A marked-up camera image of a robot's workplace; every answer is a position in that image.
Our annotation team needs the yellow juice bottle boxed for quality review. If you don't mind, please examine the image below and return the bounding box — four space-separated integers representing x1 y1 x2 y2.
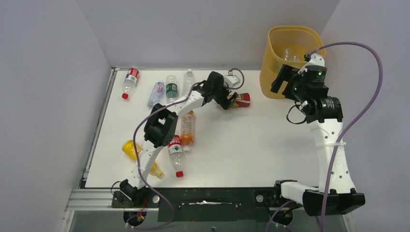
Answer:
122 140 164 179

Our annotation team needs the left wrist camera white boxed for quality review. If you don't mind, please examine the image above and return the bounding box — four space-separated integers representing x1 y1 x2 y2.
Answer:
225 75 240 88

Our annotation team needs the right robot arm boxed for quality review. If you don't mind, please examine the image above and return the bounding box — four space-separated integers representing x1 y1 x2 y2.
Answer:
271 65 366 216

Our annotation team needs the amber tea bottle red label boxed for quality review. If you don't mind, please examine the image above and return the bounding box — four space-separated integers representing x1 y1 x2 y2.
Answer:
232 93 251 108

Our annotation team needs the red label bottle red cap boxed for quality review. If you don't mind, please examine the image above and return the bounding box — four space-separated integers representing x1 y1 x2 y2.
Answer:
168 135 186 178

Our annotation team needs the clear bottle dark green label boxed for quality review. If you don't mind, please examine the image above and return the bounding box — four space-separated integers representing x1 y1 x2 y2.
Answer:
165 75 178 103

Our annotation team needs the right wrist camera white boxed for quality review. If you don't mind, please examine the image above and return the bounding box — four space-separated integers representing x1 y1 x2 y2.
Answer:
298 53 325 74

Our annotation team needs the clear bottle red label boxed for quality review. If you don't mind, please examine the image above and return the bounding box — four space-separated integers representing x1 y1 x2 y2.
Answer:
121 68 139 100

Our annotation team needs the clear bottle blue purple label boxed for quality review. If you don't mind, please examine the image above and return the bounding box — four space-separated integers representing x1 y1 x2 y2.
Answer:
147 80 165 108

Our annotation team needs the clear bottle white label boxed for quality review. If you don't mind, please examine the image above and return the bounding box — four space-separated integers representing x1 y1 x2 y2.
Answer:
290 56 302 62

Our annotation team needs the orange soda bottle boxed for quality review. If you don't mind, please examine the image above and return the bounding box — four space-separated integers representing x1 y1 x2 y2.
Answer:
180 111 194 153

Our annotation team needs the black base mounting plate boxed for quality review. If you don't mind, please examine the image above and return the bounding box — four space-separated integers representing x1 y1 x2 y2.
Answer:
111 187 286 222

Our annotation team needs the yellow plastic waste bin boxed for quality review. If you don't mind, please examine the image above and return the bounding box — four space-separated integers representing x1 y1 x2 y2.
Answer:
260 26 323 99

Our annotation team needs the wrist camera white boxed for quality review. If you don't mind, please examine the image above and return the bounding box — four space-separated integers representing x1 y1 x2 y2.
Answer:
225 75 240 88
298 53 325 74

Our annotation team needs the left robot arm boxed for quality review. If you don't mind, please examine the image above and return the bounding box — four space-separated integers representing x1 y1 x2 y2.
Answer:
119 70 245 202

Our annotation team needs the clear unlabelled bottle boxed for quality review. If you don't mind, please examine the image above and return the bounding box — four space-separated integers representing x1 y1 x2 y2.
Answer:
181 69 194 96

